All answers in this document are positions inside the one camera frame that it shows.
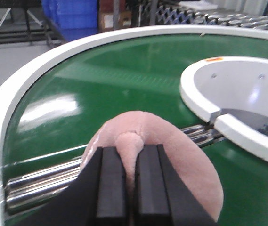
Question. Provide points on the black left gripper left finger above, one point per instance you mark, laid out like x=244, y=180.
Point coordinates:
x=97, y=197

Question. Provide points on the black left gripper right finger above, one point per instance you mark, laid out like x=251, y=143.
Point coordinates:
x=161, y=198

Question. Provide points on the pink round plush toy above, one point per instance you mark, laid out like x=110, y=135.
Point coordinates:
x=129, y=132

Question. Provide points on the cardboard box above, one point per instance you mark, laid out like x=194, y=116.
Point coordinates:
x=113, y=15

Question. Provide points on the steel conveyor rollers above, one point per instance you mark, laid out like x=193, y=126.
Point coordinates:
x=32, y=189

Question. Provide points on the white outer conveyor rim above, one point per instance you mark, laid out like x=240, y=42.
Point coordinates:
x=52, y=107

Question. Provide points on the blue plastic crates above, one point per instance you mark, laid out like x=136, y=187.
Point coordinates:
x=73, y=19

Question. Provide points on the expandable roller conveyor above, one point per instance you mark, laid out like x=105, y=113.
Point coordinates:
x=251, y=14

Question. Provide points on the black metal rack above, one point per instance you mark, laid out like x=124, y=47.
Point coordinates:
x=20, y=27

